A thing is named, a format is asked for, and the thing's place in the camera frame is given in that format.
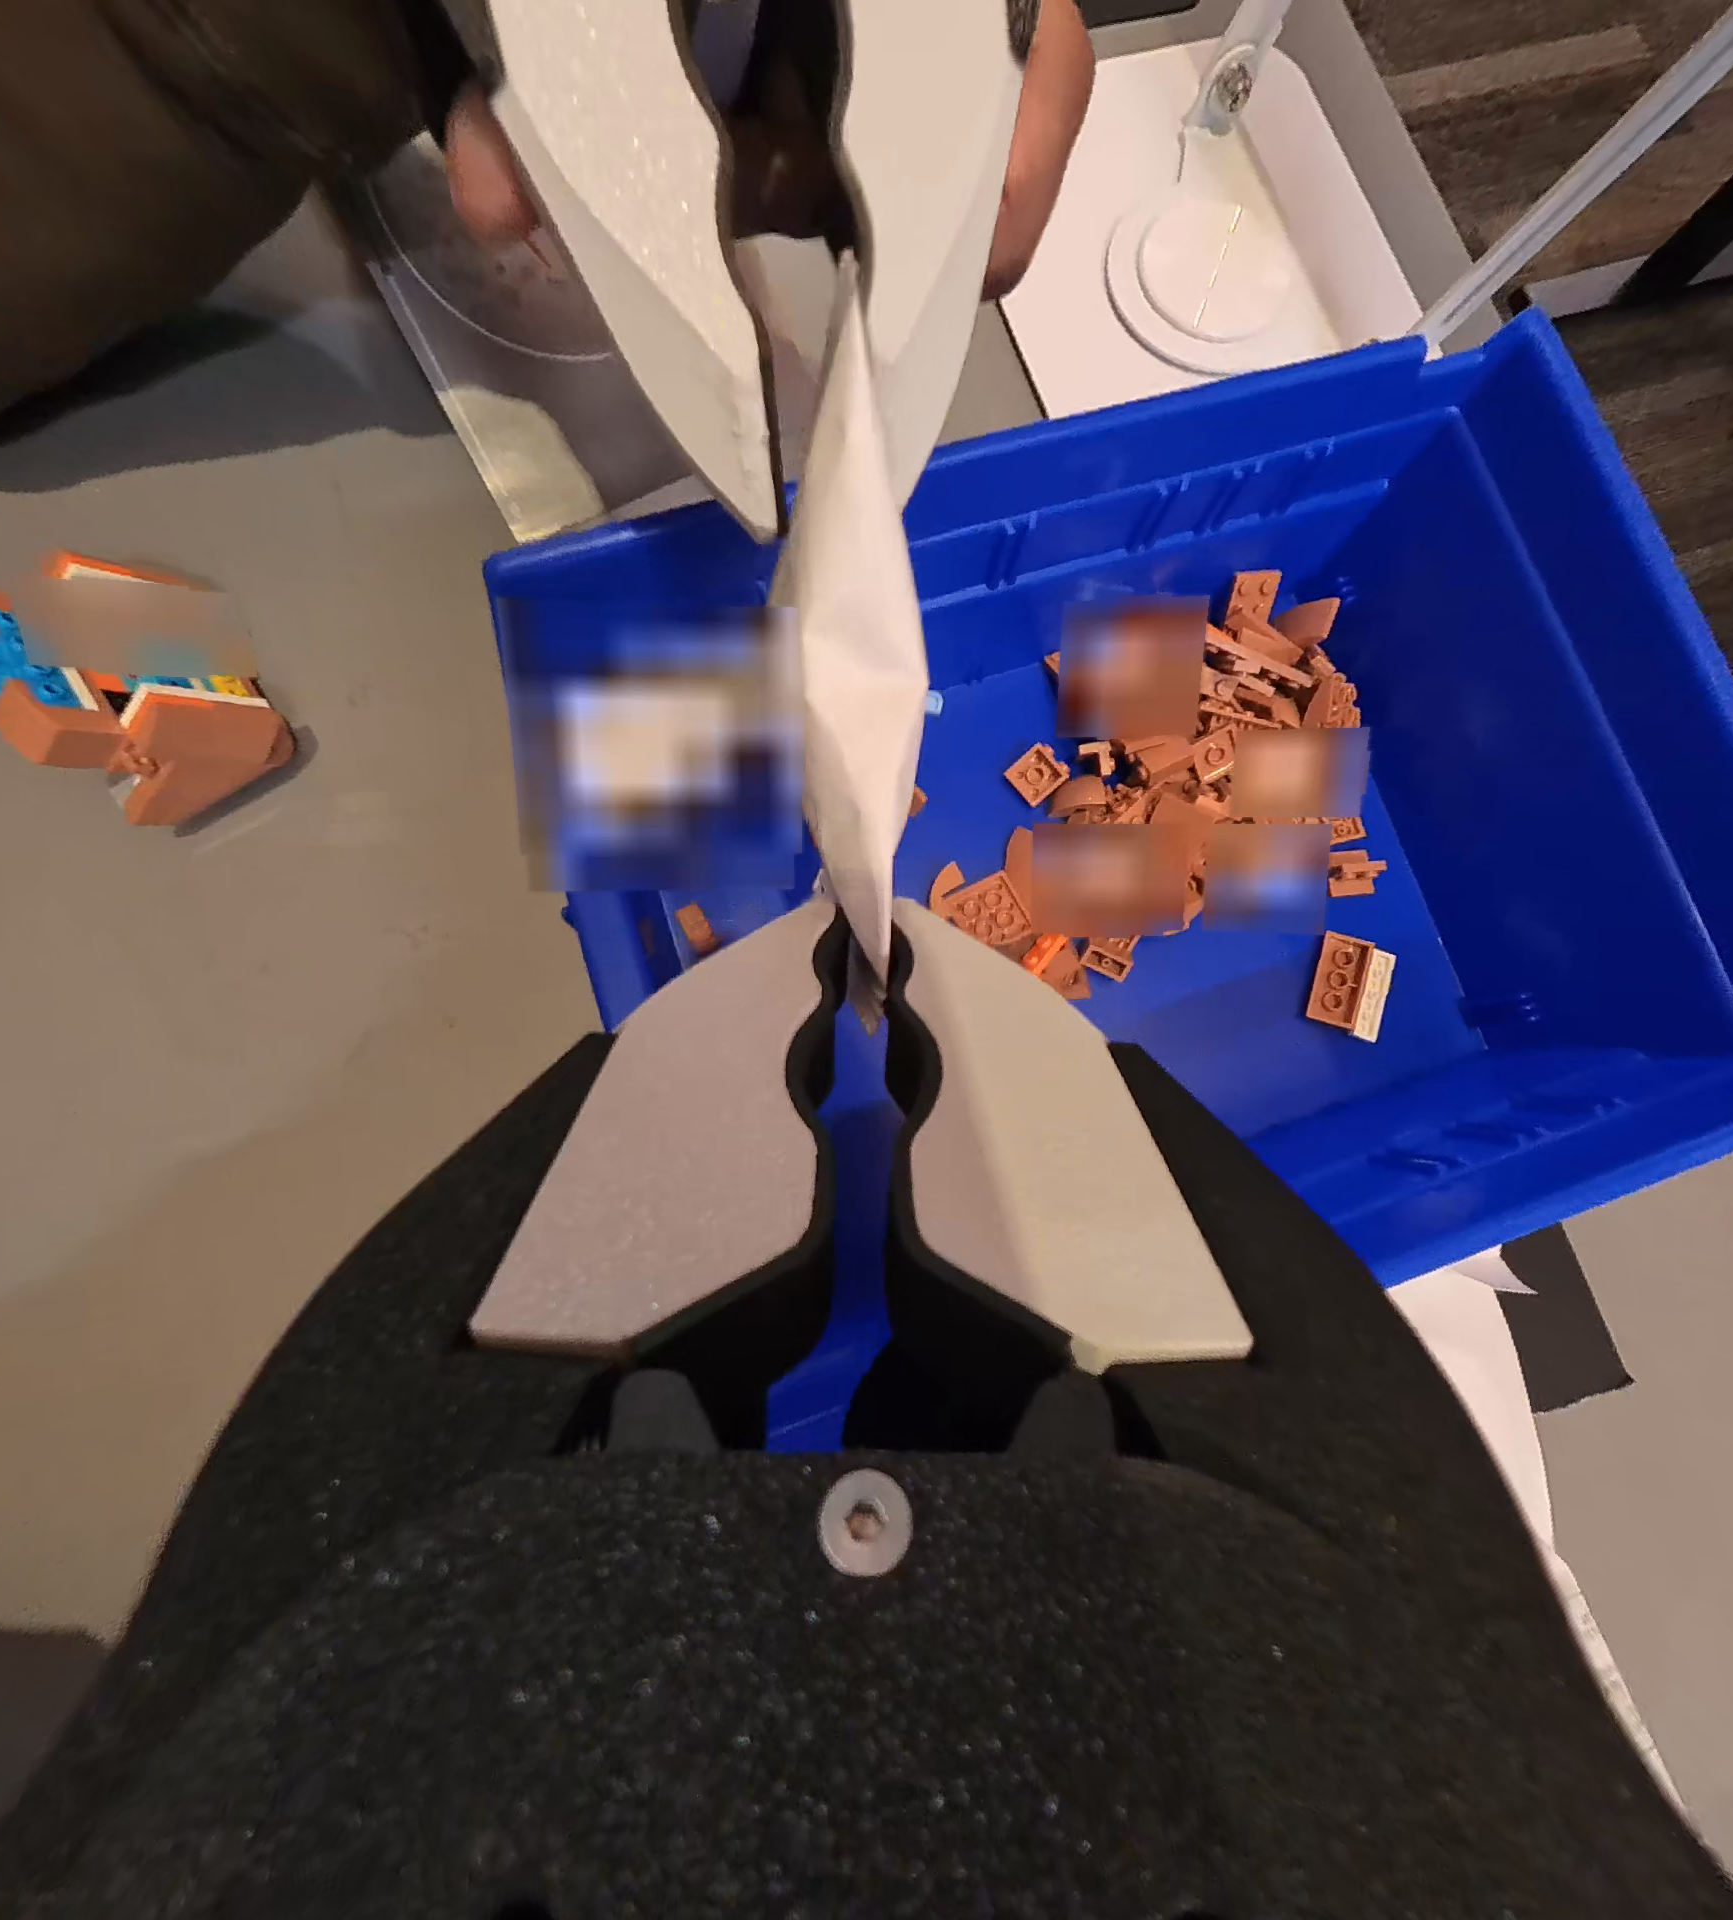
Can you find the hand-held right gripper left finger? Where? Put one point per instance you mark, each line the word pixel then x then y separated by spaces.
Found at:
pixel 655 1186

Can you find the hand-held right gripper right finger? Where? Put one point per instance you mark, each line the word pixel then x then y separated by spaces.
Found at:
pixel 1062 1186

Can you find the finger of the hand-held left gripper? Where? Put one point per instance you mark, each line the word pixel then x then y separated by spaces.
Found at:
pixel 613 182
pixel 926 152

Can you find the white printed paper bag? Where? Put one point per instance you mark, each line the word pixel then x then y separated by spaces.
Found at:
pixel 848 631

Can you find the pile of brown toy bricks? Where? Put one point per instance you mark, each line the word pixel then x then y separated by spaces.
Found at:
pixel 1270 658

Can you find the brown toy brick model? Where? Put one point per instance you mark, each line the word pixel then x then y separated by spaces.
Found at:
pixel 192 764

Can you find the blue plastic bin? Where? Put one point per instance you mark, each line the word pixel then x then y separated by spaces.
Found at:
pixel 1556 752

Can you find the person's left forearm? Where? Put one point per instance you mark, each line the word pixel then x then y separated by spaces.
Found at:
pixel 134 182

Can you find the grey desk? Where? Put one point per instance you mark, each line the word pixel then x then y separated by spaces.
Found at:
pixel 207 1051

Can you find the person's left hand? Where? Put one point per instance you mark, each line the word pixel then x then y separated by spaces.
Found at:
pixel 1040 152

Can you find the grey instruction booklet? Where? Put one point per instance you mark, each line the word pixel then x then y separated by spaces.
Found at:
pixel 535 438

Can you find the white paper sheet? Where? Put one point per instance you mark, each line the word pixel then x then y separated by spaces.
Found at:
pixel 1497 1423

